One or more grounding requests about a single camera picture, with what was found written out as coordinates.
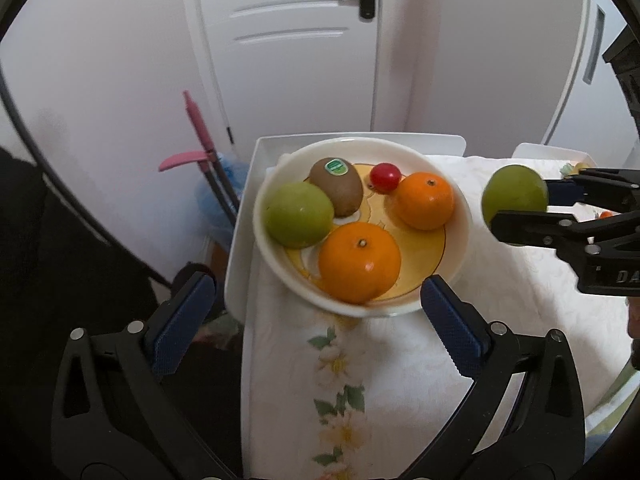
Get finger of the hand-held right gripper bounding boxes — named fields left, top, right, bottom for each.
left=546, top=167, right=640, bottom=208
left=491, top=210, right=640, bottom=261

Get green striped cloth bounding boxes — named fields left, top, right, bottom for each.
left=585, top=360, right=640, bottom=463

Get thin black metal rod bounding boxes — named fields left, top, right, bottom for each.
left=0, top=62, right=173, bottom=288

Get pink handled broom set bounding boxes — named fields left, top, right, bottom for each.
left=159, top=90, right=242, bottom=228

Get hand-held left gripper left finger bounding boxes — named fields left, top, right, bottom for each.
left=50, top=271, right=227, bottom=480

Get person's right hand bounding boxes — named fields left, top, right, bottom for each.
left=625, top=297, right=640, bottom=342

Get white panel door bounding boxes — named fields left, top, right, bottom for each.
left=177, top=0, right=382, bottom=143

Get cream bowl with duck print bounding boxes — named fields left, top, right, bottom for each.
left=252, top=138, right=473, bottom=318

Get grey recessed door handle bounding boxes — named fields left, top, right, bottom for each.
left=582, top=2, right=606, bottom=85

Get green apple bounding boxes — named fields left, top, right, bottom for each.
left=264, top=181, right=335, bottom=249
left=481, top=164, right=550, bottom=233

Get floral white tablecloth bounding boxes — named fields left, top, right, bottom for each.
left=241, top=152, right=636, bottom=480

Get large orange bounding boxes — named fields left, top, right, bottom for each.
left=318, top=223, right=402, bottom=305
left=395, top=172, right=455, bottom=231

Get brown kiwi with green sticker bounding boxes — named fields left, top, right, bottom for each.
left=308, top=157, right=364, bottom=218

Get red cherry tomato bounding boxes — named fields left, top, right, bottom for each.
left=369, top=162, right=403, bottom=194

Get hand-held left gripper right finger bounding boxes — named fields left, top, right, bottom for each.
left=397, top=275, right=587, bottom=480

